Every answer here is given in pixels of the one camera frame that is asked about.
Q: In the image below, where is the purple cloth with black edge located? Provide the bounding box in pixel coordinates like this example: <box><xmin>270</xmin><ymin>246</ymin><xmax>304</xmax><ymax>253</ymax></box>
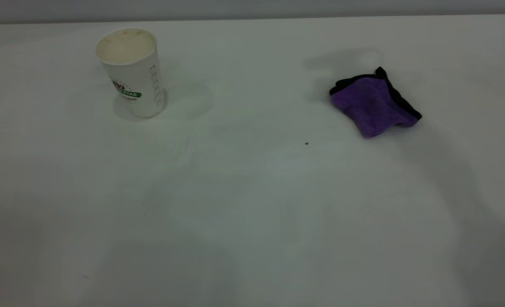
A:
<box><xmin>329</xmin><ymin>67</ymin><xmax>423</xmax><ymax>139</ymax></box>

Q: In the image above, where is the white paper coffee cup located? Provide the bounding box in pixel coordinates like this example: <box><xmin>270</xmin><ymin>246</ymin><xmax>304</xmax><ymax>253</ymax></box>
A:
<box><xmin>95</xmin><ymin>28</ymin><xmax>167</xmax><ymax>119</ymax></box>

